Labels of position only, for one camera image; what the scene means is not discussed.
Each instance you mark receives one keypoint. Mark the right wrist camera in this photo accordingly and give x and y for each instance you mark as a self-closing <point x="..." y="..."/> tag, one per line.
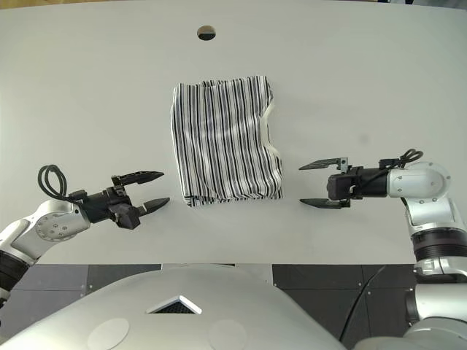
<point x="339" y="186"/>

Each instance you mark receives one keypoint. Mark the robot body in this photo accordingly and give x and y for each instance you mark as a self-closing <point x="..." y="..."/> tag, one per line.
<point x="175" y="310"/>

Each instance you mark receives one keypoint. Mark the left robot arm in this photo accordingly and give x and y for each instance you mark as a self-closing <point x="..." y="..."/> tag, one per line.
<point x="44" y="226"/>

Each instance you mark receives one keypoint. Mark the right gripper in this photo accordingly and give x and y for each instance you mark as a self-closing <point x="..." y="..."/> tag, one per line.
<point x="365" y="182"/>

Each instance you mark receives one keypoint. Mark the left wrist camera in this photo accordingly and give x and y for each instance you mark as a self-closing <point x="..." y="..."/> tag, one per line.
<point x="126" y="215"/>

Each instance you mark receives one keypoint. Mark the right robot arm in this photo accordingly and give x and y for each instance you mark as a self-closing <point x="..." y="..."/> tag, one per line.
<point x="430" y="204"/>

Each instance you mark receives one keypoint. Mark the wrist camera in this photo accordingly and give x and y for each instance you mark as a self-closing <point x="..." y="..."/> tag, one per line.
<point x="126" y="215"/>
<point x="339" y="186"/>

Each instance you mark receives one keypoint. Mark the striped T-shirt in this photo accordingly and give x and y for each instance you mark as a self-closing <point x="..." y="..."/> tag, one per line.
<point x="226" y="142"/>

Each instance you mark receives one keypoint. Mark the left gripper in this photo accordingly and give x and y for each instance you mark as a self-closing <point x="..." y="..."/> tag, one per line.
<point x="100" y="204"/>

